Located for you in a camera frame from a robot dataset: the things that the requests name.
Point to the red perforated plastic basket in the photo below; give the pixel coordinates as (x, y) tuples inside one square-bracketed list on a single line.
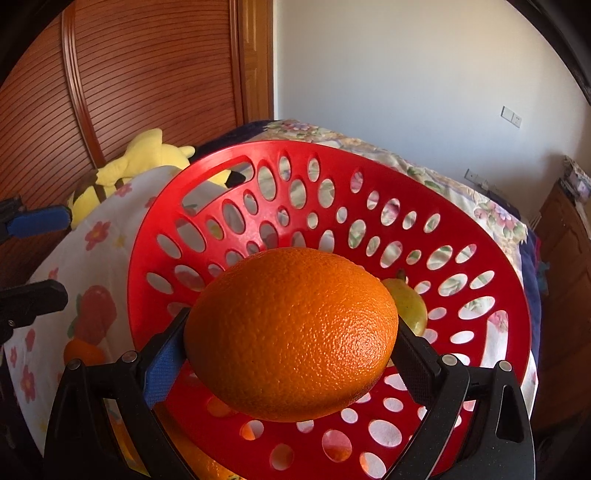
[(415, 196)]

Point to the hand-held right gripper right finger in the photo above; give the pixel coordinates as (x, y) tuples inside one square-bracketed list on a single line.
[(412, 365)]

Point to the wall power outlet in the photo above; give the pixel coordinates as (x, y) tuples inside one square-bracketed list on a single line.
[(475, 177)]

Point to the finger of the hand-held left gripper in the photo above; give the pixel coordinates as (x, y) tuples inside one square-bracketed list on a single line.
[(44, 220), (34, 300)]

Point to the wooden slatted wardrobe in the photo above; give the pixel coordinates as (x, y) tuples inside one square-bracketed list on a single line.
[(138, 69)]

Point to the white wall switch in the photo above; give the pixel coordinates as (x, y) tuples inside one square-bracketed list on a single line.
[(512, 116)]

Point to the pile of boxes and papers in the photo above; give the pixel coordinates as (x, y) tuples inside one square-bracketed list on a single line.
[(577, 177)]

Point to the wooden side cabinet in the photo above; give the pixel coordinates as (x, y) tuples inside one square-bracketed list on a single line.
[(563, 286)]

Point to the yellow plush toy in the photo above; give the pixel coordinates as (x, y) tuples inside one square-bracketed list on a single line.
[(138, 157)]

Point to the large orange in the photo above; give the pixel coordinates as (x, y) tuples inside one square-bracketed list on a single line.
[(295, 332)]

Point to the yellow-green pear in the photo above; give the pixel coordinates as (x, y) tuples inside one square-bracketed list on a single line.
[(410, 305)]

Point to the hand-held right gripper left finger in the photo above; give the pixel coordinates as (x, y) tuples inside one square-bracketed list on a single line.
[(160, 374)]

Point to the tiny orange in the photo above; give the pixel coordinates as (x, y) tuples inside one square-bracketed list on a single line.
[(84, 353)]

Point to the white fruit-print cloth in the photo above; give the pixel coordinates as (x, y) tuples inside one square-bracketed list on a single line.
[(106, 251)]

